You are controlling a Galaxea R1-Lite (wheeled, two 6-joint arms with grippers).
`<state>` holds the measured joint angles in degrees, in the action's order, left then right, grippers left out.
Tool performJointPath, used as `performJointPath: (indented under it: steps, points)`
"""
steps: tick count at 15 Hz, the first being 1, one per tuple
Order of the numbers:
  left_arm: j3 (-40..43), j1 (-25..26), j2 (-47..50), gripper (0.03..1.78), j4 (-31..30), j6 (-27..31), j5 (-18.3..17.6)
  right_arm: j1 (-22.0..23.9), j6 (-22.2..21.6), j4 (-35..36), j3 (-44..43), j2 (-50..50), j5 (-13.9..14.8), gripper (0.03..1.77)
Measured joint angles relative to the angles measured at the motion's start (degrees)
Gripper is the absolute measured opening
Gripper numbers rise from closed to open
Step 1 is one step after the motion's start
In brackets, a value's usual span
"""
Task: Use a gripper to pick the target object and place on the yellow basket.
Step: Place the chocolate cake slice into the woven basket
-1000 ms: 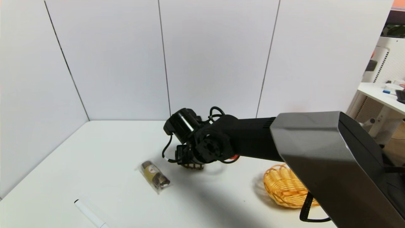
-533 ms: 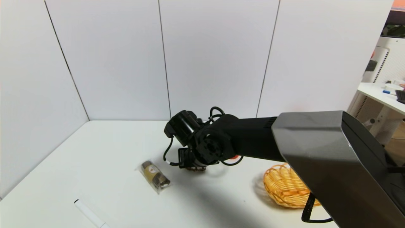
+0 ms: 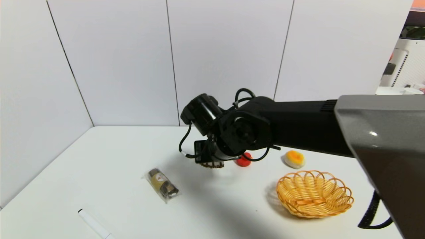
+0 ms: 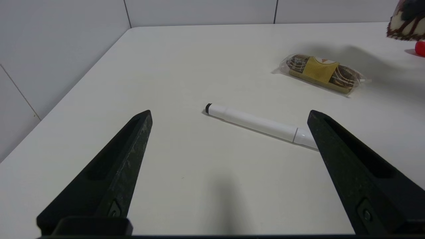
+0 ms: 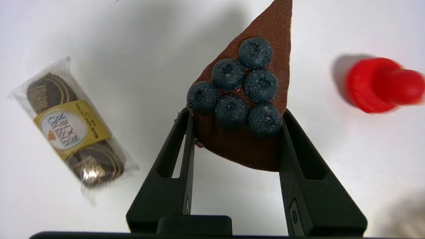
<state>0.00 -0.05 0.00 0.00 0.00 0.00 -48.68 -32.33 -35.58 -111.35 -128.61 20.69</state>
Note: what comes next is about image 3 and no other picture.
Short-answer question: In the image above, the plastic wrapped brown snack roll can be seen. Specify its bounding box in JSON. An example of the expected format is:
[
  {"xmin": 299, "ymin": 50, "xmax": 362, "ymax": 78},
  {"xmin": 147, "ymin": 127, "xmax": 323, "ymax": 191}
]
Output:
[{"xmin": 143, "ymin": 168, "xmax": 182, "ymax": 203}]

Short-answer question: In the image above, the black cable under wrist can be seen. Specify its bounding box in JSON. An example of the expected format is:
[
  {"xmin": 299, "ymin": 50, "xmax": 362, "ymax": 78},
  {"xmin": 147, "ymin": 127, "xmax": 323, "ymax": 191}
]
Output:
[{"xmin": 241, "ymin": 145, "xmax": 281, "ymax": 162}]

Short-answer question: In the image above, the red rubber duck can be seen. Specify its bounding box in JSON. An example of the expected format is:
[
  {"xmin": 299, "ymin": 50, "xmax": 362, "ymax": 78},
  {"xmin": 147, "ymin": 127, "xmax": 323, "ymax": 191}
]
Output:
[{"xmin": 235, "ymin": 152, "xmax": 253, "ymax": 167}]

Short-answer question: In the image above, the white bun with orange topping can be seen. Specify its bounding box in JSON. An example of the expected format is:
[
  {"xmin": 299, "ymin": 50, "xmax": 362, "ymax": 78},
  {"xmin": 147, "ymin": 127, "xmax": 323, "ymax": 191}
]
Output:
[{"xmin": 284, "ymin": 150, "xmax": 305, "ymax": 169}]

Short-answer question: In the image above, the white marker with black cap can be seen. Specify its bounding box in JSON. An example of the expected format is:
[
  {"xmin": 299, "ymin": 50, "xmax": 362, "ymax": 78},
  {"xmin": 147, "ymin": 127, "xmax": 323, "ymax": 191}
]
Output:
[{"xmin": 78, "ymin": 208, "xmax": 115, "ymax": 239}]

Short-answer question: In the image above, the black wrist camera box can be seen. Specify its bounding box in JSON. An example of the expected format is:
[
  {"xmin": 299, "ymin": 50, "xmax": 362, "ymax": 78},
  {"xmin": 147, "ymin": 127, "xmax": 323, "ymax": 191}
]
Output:
[{"xmin": 194, "ymin": 140, "xmax": 211, "ymax": 164}]

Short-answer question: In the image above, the white desk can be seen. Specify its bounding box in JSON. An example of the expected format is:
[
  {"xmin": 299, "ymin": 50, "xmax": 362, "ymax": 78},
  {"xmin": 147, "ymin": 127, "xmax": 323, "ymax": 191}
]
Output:
[{"xmin": 375, "ymin": 86, "xmax": 425, "ymax": 96}]

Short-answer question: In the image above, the chocolate cake slice toy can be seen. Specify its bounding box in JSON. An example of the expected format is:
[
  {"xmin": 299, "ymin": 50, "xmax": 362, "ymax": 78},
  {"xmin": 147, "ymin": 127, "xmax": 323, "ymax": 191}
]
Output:
[{"xmin": 199, "ymin": 161, "xmax": 225, "ymax": 169}]

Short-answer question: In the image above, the black looped wrist cable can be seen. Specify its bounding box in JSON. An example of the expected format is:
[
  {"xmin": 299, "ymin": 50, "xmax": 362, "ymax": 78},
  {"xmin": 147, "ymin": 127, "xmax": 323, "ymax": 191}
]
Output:
[{"xmin": 232, "ymin": 88, "xmax": 257, "ymax": 109}]

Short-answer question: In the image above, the white pegboard panel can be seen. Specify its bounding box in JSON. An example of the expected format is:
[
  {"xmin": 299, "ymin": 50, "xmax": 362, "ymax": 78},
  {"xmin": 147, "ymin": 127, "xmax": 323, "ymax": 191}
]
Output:
[{"xmin": 380, "ymin": 38, "xmax": 425, "ymax": 87}]

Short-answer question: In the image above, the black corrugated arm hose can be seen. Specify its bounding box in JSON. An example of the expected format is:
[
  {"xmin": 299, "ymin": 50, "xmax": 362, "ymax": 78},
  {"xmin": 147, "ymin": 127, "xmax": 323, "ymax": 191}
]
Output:
[{"xmin": 358, "ymin": 190, "xmax": 394, "ymax": 230}]

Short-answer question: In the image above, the thin black camera cable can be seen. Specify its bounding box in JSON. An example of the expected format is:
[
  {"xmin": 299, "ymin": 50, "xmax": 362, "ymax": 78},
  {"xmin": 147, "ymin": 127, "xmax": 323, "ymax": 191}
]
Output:
[{"xmin": 179, "ymin": 124, "xmax": 197, "ymax": 159}]

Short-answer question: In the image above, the yellow woven wicker basket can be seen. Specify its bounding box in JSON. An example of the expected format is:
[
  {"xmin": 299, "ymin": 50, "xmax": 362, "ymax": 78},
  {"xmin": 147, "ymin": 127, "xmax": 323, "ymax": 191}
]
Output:
[{"xmin": 276, "ymin": 170, "xmax": 354, "ymax": 219}]

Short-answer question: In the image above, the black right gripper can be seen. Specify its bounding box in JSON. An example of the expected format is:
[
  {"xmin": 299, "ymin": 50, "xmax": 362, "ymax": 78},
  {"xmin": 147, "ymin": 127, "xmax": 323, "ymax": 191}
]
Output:
[{"xmin": 194, "ymin": 140, "xmax": 216, "ymax": 164}]

